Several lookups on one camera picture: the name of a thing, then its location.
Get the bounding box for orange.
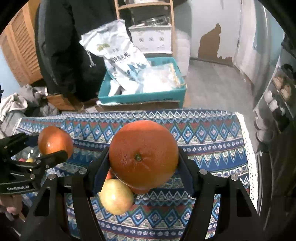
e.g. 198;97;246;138
38;126;74;159
109;120;179;190

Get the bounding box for yellow pear front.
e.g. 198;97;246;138
99;179;134;215

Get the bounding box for small tangerine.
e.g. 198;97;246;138
129;187;150;194
105;168;115;180

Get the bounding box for yellow-green pear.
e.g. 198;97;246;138
26;158;34;163

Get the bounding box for person's left hand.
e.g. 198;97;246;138
0;195;23;215

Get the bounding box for pile of clothes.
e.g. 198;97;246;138
1;85;60;138

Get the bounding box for patterned blue tablecloth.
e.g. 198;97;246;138
14;109;258;240

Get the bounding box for black hanging coat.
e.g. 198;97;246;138
35;0;117;102

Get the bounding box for wooden louvered wardrobe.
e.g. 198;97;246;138
1;1;42;86

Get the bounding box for shoe rack with shoes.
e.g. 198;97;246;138
254;35;295;144

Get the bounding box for white rice bag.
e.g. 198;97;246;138
79;19;150;94

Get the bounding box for teal plastic crate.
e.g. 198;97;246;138
98;56;187;108

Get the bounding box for white patterned storage box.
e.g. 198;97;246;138
128;24;172;54

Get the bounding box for wooden shelf rack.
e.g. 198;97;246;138
114;1;175;56

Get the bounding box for steel pot on box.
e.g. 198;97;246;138
139;15;170;26

